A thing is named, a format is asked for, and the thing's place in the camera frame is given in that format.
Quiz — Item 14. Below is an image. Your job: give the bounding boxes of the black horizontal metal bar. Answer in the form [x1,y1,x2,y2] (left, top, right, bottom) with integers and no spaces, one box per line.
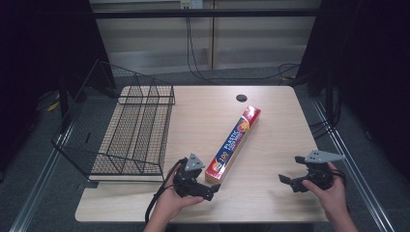
[92,8,321,19]

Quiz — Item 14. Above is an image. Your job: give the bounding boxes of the long red plastic wrap box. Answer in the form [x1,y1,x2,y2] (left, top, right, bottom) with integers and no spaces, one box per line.
[204,105,262,186]

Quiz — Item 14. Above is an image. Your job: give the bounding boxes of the person's left hand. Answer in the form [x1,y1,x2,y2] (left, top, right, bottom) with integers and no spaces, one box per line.
[154,163,206,224]

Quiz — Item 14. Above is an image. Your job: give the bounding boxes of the dark curtain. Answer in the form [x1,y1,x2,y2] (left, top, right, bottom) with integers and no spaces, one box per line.
[288,0,410,182]
[0,0,117,175]

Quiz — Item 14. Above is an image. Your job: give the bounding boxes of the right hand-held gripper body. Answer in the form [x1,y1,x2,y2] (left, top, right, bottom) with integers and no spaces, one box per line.
[302,149,346,191]

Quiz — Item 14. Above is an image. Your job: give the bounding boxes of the black wire mesh basket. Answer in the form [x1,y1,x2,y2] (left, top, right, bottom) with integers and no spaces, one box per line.
[50,59,176,184]

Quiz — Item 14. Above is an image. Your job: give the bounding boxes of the black floor cable bundle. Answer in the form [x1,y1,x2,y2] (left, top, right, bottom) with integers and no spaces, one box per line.
[308,91,343,140]

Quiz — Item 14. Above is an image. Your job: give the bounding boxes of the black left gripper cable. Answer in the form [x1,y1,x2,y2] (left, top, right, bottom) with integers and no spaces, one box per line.
[144,157,189,224]

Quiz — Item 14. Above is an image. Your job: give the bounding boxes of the person's right hand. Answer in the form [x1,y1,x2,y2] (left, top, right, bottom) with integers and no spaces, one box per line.
[301,160,351,220]

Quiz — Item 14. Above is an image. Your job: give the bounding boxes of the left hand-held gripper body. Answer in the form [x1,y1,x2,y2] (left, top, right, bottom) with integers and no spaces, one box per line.
[173,153,207,198]

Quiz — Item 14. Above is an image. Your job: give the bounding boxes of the metal floor rail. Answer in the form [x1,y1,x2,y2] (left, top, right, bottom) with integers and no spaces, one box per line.
[9,124,75,232]
[312,100,396,232]

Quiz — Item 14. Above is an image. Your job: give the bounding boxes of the black hanging wall cable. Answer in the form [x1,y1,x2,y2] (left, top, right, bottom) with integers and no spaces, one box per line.
[185,16,302,82]

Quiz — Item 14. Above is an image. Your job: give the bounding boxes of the white wall socket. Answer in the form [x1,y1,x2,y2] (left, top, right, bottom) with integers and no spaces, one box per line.
[180,0,204,10]

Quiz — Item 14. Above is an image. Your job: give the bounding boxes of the yellow floor object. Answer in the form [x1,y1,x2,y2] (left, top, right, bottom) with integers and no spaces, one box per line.
[46,92,62,113]

